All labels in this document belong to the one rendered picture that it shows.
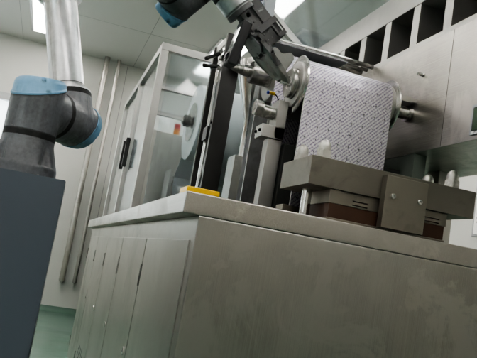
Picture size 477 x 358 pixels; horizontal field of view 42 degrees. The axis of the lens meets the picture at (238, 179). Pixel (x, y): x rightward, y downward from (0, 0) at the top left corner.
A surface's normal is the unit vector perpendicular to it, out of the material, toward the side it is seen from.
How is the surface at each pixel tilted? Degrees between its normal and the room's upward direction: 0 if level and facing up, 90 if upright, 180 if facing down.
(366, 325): 90
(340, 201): 90
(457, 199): 90
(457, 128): 90
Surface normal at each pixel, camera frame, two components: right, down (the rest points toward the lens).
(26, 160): 0.47, -0.34
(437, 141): -0.94, -0.20
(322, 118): 0.30, -0.08
